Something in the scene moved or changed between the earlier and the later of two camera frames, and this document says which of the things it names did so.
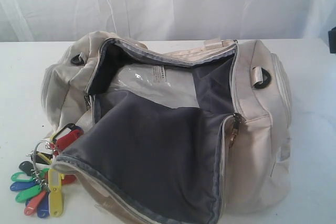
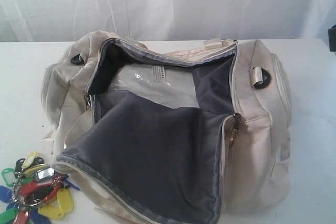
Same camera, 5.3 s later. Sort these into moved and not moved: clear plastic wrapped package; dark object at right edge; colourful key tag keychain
Moved: colourful key tag keychain
Not moved: clear plastic wrapped package; dark object at right edge
